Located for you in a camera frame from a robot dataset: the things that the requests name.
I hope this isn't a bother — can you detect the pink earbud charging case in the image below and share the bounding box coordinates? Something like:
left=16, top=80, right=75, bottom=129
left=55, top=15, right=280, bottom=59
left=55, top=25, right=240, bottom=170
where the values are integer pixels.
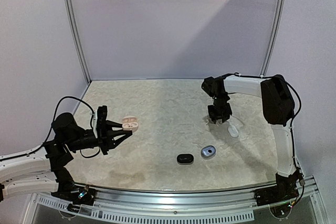
left=122, top=115, right=139, bottom=132

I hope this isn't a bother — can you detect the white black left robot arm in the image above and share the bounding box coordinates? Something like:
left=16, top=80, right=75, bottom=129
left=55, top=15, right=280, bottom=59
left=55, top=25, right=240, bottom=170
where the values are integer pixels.
left=1, top=107, right=139, bottom=206

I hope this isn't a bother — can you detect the left aluminium frame post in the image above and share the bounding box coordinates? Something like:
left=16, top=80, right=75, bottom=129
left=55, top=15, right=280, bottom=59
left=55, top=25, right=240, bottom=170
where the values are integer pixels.
left=64, top=0, right=92, bottom=84

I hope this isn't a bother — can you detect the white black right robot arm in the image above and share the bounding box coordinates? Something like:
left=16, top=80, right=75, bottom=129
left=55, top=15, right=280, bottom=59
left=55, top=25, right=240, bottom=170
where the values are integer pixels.
left=201, top=73, right=305, bottom=209

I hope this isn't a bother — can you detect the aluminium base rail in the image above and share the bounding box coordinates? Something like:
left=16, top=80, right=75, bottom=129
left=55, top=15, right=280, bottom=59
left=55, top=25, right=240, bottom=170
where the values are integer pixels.
left=23, top=176, right=329, bottom=223

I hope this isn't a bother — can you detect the black earbud charging case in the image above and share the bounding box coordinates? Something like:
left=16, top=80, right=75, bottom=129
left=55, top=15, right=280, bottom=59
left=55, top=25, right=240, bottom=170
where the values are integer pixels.
left=176, top=154, right=194, bottom=165

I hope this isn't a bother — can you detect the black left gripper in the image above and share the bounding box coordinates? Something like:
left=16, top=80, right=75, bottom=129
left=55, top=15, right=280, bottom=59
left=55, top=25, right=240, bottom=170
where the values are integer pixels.
left=66, top=120, right=132, bottom=155

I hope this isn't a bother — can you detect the right aluminium frame post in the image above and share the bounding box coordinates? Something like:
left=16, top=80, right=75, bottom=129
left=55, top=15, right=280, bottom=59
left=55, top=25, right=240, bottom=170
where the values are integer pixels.
left=259, top=0, right=285, bottom=76

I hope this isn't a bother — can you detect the aluminium frame post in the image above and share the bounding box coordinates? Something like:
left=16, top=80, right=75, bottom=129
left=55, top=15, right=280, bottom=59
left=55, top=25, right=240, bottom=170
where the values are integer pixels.
left=64, top=0, right=92, bottom=84
left=259, top=0, right=285, bottom=76

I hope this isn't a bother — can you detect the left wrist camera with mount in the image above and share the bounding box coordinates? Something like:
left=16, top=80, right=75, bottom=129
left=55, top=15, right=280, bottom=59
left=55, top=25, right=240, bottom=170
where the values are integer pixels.
left=90, top=105, right=108, bottom=138

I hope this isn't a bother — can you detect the purple earbud charging case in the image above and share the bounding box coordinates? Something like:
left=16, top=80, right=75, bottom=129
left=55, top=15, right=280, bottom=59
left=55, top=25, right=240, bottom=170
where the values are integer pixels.
left=201, top=145, right=216, bottom=159

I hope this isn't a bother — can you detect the white earbud charging case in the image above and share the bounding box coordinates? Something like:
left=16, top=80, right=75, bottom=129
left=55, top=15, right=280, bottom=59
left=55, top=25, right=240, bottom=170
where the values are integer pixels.
left=227, top=125, right=239, bottom=138

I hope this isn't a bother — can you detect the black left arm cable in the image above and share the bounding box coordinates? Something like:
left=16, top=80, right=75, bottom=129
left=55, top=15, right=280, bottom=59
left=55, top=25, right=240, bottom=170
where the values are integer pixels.
left=39, top=97, right=102, bottom=158

